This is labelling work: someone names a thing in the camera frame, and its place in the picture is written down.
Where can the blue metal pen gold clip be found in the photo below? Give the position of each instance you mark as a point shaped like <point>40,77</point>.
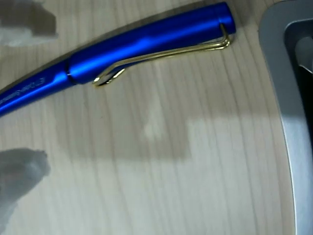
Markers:
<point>146,44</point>

